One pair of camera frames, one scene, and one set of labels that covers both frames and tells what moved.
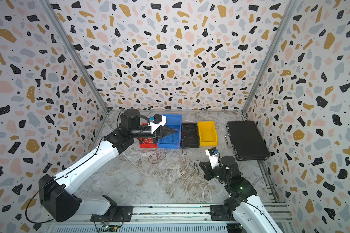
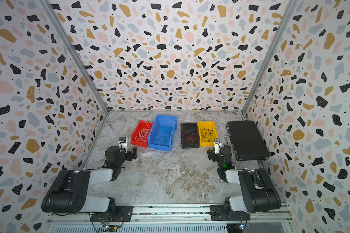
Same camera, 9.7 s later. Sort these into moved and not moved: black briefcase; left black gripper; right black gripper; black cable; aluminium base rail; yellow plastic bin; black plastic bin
Moved: left black gripper; right black gripper; black cable
Not moved: aluminium base rail; black briefcase; black plastic bin; yellow plastic bin
